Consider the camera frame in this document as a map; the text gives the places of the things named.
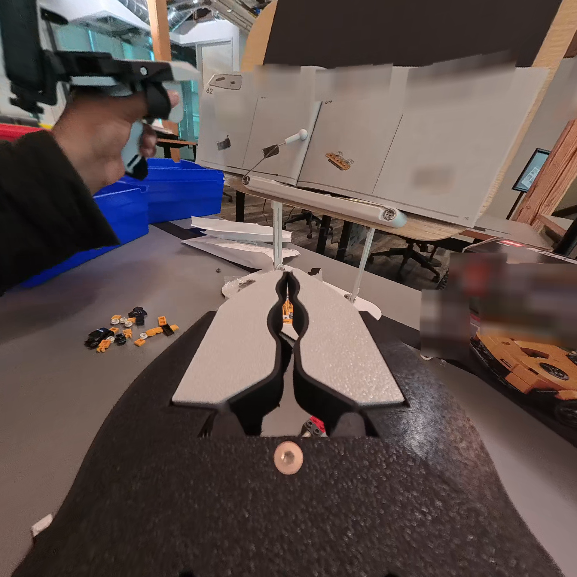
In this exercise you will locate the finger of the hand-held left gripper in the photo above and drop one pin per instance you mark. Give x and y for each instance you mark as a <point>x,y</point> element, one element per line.
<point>185,71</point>

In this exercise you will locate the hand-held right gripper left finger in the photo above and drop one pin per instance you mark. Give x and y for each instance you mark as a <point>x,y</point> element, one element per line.
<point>230,356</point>

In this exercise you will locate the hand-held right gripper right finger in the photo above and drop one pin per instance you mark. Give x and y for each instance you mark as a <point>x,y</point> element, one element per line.
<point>347,356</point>

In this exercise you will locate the blue plastic bin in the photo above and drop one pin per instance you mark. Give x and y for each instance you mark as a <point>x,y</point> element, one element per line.
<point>117,216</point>
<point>189,189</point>

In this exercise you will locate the lego instruction booklet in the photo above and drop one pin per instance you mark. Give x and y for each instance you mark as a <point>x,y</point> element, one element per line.
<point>450,135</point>

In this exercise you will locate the person's left forearm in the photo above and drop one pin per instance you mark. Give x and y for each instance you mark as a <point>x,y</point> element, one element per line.
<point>40,203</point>

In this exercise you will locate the bag of dark lego parts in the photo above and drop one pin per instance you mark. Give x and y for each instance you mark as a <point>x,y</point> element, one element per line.
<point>241,284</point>

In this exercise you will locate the pile of mixed small lego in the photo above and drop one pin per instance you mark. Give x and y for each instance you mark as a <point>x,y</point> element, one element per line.
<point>130,331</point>

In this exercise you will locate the lego set box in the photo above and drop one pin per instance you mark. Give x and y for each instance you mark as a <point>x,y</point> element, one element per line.
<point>518,365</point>

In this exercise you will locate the person's left hand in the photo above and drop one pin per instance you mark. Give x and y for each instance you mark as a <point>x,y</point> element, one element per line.
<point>90,135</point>

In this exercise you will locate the white tray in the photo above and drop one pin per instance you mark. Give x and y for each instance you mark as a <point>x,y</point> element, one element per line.
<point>367,309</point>

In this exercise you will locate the white paper bags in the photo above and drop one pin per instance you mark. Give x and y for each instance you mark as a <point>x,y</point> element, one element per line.
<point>234,245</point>

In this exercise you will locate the black office chair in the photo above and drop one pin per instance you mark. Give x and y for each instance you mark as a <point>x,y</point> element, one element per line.
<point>414,257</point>
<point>309,223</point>

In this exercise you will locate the wooden pillar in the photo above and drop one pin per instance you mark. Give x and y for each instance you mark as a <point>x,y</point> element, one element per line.
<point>550,180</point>

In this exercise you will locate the black wall screen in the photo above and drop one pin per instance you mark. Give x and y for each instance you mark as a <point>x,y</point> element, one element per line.
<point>532,169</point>

